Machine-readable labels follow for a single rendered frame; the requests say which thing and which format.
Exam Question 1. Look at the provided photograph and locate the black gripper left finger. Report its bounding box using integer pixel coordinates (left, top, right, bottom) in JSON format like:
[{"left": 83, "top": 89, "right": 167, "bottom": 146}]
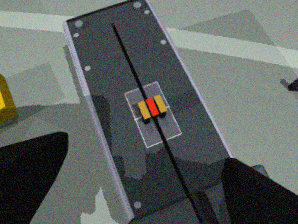
[{"left": 0, "top": 132, "right": 69, "bottom": 224}]

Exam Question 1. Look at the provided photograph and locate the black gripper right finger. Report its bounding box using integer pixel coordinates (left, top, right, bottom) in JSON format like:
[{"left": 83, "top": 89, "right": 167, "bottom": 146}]
[{"left": 221, "top": 157, "right": 298, "bottom": 224}]

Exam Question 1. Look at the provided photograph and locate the yellow block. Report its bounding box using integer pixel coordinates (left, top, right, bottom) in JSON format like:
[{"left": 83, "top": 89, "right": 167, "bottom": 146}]
[{"left": 0, "top": 75, "right": 19, "bottom": 125}]

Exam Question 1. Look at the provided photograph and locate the dark grey l-shaped bar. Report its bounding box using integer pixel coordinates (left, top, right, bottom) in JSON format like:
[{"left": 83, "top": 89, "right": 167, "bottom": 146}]
[{"left": 287, "top": 79, "right": 298, "bottom": 91}]

